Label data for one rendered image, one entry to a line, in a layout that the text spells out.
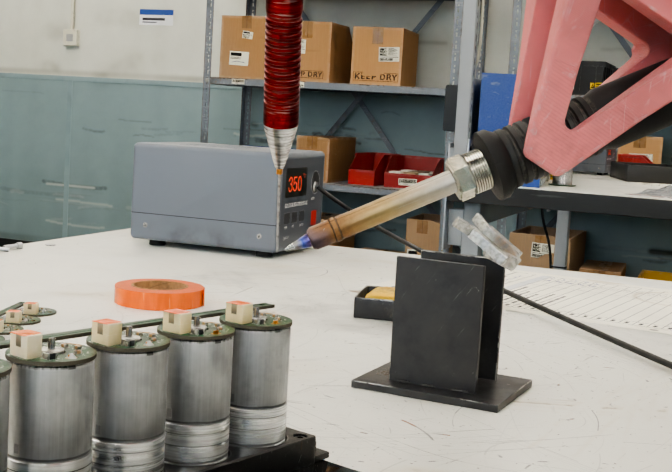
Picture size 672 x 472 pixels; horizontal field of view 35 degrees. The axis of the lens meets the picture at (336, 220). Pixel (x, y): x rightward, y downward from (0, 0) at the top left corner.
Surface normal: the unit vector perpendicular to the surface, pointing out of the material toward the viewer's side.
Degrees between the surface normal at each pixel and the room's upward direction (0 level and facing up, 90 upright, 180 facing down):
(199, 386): 90
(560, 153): 99
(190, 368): 90
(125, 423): 90
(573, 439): 0
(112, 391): 90
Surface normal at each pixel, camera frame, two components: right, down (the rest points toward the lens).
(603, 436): 0.06, -0.99
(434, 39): -0.36, 0.07
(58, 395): 0.40, 0.11
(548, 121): 0.01, 0.25
